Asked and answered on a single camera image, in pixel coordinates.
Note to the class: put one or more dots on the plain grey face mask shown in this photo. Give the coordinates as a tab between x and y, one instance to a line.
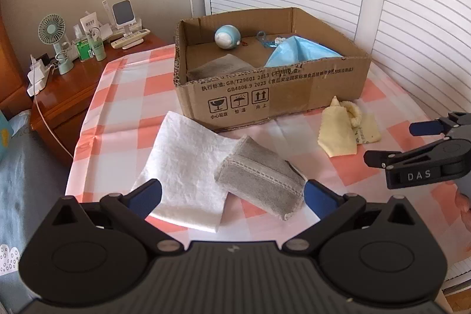
217	67

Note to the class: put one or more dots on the grey face mask white edge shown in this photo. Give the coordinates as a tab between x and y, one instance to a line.
257	185

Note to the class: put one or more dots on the blue bed sheet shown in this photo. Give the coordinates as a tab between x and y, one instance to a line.
33	189

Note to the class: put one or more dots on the printed pale yellow cloth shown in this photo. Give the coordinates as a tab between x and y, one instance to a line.
369	130

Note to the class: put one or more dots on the blue and white plush toy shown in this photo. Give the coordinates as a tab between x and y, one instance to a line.
227	36

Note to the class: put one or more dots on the phone stand with screen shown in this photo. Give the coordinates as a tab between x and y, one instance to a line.
123	14

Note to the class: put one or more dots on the cream scrunchie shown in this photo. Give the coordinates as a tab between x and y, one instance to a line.
353	111

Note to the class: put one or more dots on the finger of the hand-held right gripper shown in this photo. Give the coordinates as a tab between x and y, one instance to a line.
404	157
423	128

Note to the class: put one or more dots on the white charger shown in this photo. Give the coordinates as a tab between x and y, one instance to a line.
36	78

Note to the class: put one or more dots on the white cosmetic tube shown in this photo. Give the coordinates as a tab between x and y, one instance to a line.
90	23

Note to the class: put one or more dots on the blue face mask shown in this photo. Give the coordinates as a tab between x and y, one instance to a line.
301	51

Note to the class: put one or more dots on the pink checked tablecloth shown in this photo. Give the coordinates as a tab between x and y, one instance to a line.
121	100

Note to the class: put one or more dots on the cardboard box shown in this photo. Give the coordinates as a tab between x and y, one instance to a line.
287	93

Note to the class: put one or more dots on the white remote control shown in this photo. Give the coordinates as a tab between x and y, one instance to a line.
130	38

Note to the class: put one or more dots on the wooden nightstand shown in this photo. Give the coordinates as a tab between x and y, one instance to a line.
73	89

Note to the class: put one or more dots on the white cloth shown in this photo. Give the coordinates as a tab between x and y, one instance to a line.
184	167

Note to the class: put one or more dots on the person's right hand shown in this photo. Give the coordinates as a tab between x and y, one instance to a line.
463	205

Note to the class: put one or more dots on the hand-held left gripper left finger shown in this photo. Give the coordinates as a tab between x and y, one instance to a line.
145	194

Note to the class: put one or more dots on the light green bottle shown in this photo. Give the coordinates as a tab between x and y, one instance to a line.
98	47

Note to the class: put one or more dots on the wooden headboard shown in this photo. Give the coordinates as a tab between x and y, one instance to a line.
11	78

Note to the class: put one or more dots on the mint handheld fan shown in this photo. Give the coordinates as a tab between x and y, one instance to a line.
51	30

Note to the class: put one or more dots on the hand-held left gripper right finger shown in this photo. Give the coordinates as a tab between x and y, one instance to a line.
318	198

